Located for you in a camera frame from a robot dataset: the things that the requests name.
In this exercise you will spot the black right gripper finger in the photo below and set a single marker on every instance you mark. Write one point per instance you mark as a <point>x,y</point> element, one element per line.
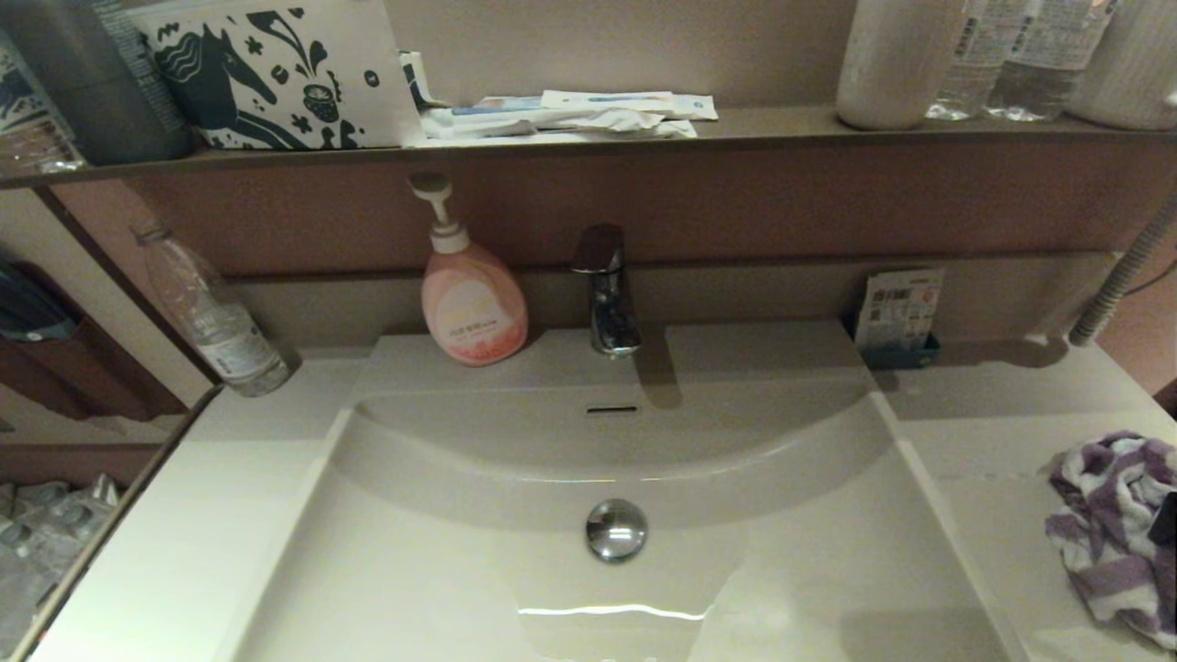
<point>1166,519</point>

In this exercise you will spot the purple white striped towel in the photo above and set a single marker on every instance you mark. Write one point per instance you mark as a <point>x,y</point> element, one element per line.
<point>1103,542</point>

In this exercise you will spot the chrome sink faucet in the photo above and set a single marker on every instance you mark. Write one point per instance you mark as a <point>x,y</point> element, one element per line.
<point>611,313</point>

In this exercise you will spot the white sink basin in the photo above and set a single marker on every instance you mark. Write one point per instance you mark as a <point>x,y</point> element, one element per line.
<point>441,570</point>

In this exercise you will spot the small dark blue holder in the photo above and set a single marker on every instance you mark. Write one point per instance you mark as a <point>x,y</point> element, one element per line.
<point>901,357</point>

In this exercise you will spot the white printed paper card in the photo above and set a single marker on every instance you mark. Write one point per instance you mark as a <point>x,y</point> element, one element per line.
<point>899,308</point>

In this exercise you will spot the white ribbed container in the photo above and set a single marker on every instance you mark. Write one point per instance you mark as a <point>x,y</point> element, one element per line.
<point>1129,64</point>

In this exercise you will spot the clear labelled water bottle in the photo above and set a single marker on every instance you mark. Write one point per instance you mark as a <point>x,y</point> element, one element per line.
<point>1037,74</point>
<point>963,81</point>

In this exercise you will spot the white cylinder bottle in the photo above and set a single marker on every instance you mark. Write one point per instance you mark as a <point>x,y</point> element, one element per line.
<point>894,64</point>

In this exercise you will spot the chrome drain stopper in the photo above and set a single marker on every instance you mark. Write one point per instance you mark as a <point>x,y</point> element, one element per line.
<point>616,530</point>

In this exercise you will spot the white toothbrush packet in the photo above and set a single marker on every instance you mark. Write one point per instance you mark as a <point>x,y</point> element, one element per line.
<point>634,102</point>

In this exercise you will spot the pink soap pump bottle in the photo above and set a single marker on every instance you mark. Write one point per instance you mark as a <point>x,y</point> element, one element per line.
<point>474,308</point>

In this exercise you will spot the blue printed packet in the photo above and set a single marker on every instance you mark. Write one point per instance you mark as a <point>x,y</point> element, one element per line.
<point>501,107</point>

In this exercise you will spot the small white green box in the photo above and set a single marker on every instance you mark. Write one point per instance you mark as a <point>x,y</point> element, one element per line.
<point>416,81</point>

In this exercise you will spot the empty clear plastic bottle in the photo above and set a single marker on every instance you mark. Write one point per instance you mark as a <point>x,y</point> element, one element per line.
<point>221,336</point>

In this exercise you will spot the white horse print box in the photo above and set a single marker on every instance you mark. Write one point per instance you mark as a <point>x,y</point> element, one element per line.
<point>280,72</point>

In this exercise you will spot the dark grey cylinder container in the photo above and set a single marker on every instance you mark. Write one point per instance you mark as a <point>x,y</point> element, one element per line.
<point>74,92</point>

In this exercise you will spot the brown wall shelf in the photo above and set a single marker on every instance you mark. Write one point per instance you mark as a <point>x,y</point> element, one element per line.
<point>782,134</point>

